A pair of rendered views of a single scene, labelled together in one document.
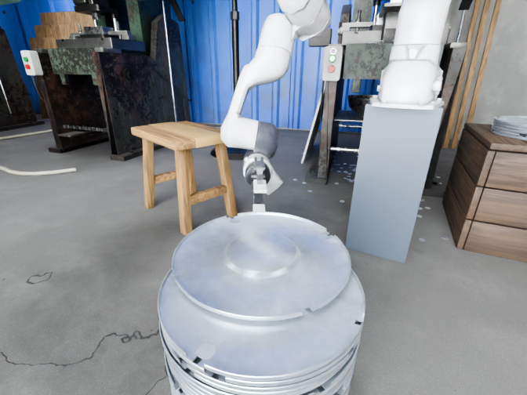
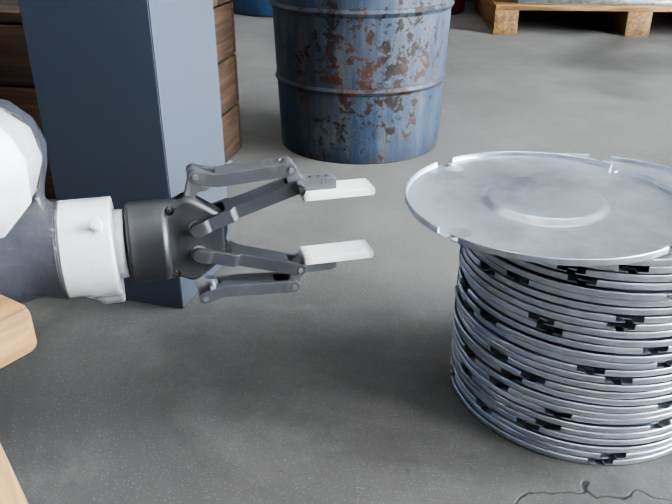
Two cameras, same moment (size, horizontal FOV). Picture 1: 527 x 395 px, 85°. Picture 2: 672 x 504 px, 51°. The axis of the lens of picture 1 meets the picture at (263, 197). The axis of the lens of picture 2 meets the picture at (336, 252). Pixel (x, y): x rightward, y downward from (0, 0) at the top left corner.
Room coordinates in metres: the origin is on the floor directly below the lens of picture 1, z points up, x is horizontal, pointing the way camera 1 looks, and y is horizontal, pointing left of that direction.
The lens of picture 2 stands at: (0.76, 0.63, 0.53)
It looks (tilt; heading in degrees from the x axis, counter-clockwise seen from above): 27 degrees down; 258
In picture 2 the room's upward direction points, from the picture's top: straight up
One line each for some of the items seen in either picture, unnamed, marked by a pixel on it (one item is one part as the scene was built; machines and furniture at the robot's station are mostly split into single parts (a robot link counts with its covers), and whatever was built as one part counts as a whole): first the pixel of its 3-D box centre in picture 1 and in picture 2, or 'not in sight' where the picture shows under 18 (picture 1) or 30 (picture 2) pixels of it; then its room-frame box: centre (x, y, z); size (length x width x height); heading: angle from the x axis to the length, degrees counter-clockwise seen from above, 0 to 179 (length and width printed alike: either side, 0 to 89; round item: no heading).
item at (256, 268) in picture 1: (261, 251); (543, 199); (0.41, 0.00, 0.25); 0.29 x 0.29 x 0.01
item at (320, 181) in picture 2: (259, 175); (308, 173); (0.66, 0.01, 0.30); 0.05 x 0.01 x 0.03; 3
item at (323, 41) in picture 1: (319, 50); not in sight; (1.49, -0.25, 0.62); 0.10 x 0.06 x 0.20; 74
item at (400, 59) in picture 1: (409, 75); not in sight; (0.80, -0.37, 0.52); 0.22 x 0.19 x 0.14; 153
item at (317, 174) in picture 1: (332, 86); not in sight; (1.83, -0.40, 0.45); 0.92 x 0.12 x 0.90; 164
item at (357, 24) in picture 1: (356, 22); not in sight; (1.67, -0.45, 0.76); 0.17 x 0.06 x 0.10; 74
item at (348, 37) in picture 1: (389, 40); not in sight; (1.62, -0.61, 0.68); 0.45 x 0.30 x 0.06; 74
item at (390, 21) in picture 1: (394, 25); not in sight; (1.45, -0.57, 0.72); 0.25 x 0.14 x 0.14; 164
